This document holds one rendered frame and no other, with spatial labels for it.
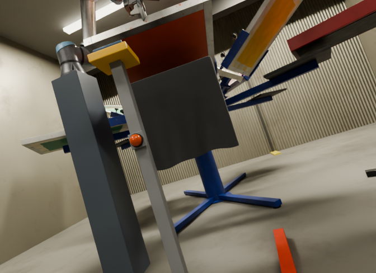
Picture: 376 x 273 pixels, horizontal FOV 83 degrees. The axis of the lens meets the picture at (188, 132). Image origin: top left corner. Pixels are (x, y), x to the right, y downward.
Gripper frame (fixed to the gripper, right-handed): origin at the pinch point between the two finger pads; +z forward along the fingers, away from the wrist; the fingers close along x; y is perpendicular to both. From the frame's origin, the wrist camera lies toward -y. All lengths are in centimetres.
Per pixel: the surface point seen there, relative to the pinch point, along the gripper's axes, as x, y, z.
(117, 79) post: 16.5, 12.7, 33.9
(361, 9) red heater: -46, -122, 3
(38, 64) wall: -231, 240, -220
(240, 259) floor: -39, -6, 111
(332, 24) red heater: -54, -109, 2
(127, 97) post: 15.2, 11.1, 40.7
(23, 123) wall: -195, 247, -93
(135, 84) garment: -9.6, 14.2, 22.0
